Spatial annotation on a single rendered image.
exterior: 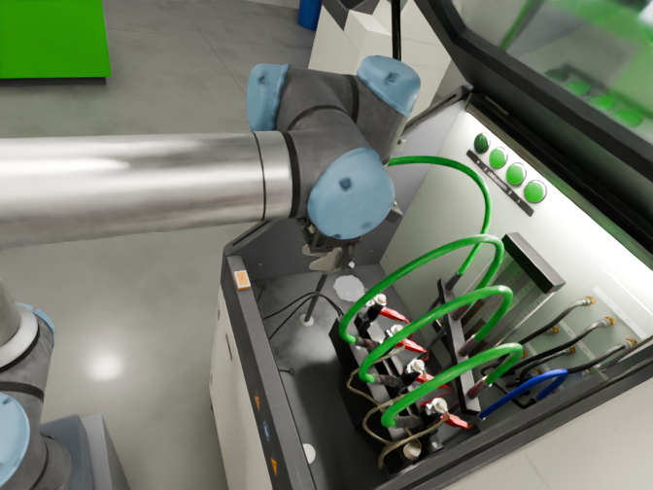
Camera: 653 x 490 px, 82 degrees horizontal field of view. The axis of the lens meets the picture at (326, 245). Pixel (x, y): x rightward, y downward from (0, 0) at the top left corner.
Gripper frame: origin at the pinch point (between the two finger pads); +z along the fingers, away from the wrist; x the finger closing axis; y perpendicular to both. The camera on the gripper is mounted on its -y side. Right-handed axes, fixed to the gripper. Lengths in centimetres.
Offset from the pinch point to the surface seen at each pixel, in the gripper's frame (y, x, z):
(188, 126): -13, -259, 123
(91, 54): 51, -318, 97
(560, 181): -41.2, 2.8, -20.2
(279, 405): 7.8, 11.4, 28.5
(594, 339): -44, 26, -2
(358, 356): -12.0, 6.8, 25.5
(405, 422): -8.5, 25.2, 13.8
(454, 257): -44.2, -7.6, 12.8
